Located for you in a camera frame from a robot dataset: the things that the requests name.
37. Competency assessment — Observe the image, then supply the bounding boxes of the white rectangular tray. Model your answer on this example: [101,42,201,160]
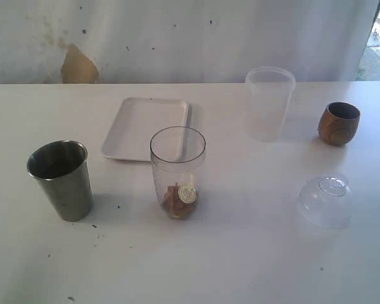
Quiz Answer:
[101,97,189,162]

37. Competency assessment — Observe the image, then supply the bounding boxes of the clear dome shaker lid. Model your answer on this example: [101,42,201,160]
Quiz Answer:
[298,172,353,229]

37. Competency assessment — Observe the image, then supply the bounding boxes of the brown wooden cup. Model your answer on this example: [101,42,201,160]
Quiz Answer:
[317,102,360,146]

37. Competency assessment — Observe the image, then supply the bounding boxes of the brown object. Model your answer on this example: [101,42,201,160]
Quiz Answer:
[161,182,198,220]

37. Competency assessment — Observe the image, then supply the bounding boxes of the stainless steel cup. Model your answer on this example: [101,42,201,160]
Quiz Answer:
[27,140,94,222]

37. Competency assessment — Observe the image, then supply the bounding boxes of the clear plastic shaker cup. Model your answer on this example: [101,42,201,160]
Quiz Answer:
[149,126,206,218]

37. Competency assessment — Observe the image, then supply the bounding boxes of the translucent plastic tub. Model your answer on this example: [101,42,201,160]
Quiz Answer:
[245,66,296,143]

